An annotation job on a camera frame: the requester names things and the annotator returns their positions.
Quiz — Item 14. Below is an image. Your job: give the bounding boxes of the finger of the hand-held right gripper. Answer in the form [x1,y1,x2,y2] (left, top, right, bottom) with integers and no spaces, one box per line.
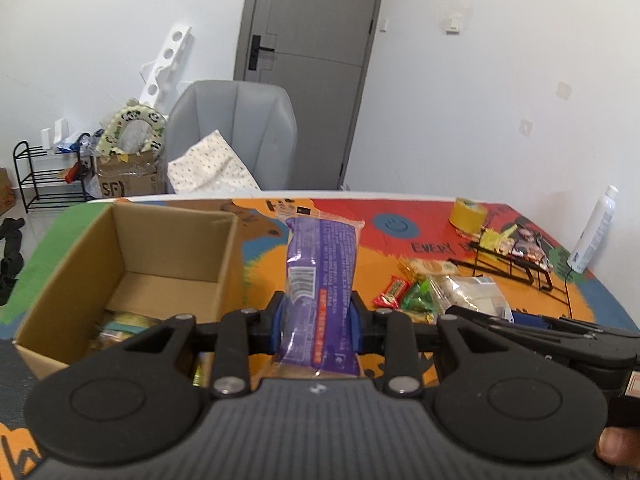
[439,305,640,367]
[511,312,640,347]

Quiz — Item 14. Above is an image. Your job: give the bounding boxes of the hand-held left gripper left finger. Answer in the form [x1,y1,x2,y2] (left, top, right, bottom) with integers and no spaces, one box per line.
[120,291,290,398]

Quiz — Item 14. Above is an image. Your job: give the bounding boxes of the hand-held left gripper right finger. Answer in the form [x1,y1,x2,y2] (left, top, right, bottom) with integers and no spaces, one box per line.
[350,291,507,398]

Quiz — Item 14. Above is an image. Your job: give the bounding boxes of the purple bread packet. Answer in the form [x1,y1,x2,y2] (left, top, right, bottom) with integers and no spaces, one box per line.
[272,212,367,379]

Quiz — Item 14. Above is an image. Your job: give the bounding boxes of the green candy packet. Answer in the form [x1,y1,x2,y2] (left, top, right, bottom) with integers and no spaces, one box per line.
[399,278,437,324]

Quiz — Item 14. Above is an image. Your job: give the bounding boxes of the white bread packet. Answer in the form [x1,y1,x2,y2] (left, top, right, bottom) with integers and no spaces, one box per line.
[430,274,512,324]

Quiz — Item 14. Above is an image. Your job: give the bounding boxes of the long cracker packet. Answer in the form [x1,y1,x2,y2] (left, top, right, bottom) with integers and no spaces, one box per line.
[398,258,461,279]

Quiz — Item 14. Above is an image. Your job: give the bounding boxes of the person's right hand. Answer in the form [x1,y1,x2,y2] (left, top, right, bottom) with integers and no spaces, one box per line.
[597,427,640,465]

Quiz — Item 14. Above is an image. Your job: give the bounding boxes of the red snack bar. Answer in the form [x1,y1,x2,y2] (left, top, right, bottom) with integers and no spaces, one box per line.
[371,277,412,310]

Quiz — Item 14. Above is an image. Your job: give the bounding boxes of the dark printed snack packets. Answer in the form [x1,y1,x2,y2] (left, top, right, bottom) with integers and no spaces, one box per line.
[510,227,552,267]

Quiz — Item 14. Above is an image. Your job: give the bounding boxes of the white spray bottle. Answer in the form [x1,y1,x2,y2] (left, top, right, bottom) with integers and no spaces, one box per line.
[567,184,620,275]

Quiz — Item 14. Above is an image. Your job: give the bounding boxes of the yellow snack packets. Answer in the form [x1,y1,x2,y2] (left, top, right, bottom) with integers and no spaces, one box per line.
[479,224,519,252]

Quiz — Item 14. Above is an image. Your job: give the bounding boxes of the yellow tape roll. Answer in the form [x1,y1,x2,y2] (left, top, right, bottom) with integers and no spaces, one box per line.
[448,197,487,235]

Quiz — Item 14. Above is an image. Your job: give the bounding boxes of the white dotted pillow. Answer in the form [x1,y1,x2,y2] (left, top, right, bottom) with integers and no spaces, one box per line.
[167,129,262,195]

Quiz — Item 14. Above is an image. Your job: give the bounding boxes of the grey chair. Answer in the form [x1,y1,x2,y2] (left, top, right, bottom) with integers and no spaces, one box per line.
[163,79,300,197]

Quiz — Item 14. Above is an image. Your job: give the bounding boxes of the taped cardboard box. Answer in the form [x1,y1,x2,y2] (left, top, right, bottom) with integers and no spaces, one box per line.
[94,152,167,199]

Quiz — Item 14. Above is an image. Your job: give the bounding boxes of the black shoe rack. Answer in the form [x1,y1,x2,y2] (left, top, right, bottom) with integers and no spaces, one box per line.
[12,140,94,214]

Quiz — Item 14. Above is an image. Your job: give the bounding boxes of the blue and white bags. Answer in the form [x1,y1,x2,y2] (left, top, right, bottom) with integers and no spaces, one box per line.
[57,131,94,154]

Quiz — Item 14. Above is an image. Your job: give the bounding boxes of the black shoe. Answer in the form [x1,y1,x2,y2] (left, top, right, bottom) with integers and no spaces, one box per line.
[0,252,24,307]
[0,217,26,243]

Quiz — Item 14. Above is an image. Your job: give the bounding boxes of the white perforated board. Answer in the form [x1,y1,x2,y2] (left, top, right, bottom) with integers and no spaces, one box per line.
[138,23,193,112]

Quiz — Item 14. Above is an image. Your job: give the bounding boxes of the grey door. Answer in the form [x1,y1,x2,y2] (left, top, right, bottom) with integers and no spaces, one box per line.
[233,0,390,192]

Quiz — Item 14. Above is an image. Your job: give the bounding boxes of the small brown cardboard box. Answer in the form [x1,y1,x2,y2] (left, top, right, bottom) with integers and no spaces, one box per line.
[0,167,14,217]

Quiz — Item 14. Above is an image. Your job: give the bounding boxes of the black wire rack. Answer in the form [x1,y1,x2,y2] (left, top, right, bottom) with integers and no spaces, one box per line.
[447,230,574,307]

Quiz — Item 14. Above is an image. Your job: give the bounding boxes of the panda print inflatable ring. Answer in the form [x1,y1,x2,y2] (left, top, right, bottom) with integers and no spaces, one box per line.
[95,98,169,157]

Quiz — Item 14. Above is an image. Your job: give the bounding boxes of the black door handle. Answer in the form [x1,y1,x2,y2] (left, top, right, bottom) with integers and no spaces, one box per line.
[248,34,276,72]

